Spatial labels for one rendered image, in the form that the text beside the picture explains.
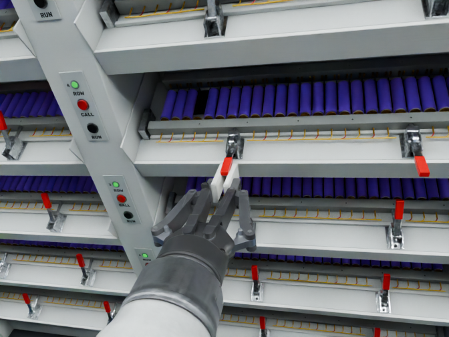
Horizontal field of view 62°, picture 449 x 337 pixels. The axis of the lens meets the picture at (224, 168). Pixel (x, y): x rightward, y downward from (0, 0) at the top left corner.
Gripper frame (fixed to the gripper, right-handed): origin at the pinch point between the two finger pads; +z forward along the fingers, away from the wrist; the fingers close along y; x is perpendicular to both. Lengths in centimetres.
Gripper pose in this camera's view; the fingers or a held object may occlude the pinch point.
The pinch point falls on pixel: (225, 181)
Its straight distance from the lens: 55.0
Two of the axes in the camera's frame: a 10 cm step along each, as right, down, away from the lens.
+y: 9.7, 0.0, -2.4
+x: -1.2, -8.7, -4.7
